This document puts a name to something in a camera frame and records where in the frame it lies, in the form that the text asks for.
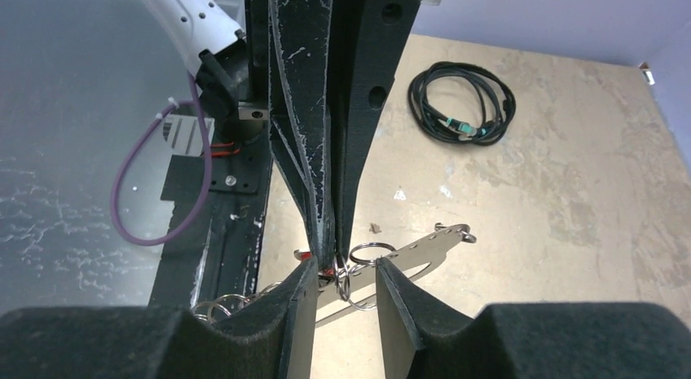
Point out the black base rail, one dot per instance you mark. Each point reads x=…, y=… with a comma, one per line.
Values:
x=220, y=252

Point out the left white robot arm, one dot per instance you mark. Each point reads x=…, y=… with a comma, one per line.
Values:
x=216, y=52

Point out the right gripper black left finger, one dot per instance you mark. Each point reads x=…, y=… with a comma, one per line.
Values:
x=270, y=338

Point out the red-headed key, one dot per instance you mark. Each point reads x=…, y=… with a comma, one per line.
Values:
x=326, y=276

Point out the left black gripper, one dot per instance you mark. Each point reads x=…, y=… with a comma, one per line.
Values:
x=306, y=81

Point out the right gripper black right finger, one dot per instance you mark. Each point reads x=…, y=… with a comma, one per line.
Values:
x=422, y=337

